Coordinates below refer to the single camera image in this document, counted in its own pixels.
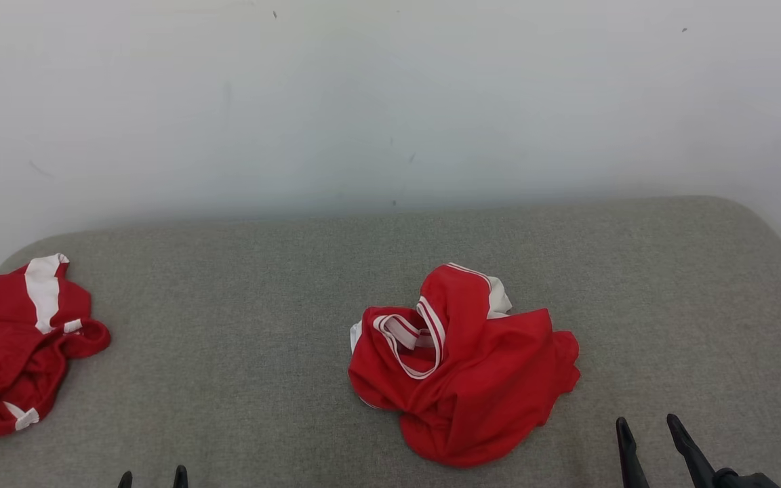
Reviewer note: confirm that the red jersey striped white trim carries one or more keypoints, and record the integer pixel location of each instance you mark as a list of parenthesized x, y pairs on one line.
[(492, 379)]

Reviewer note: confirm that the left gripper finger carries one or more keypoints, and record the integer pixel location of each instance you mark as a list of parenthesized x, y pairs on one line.
[(181, 478), (125, 481)]

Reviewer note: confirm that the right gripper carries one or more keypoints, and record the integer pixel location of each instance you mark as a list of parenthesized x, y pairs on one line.
[(746, 480)]

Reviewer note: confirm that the grey fabric sofa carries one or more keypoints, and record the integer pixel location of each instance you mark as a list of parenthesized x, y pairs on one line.
[(262, 339)]

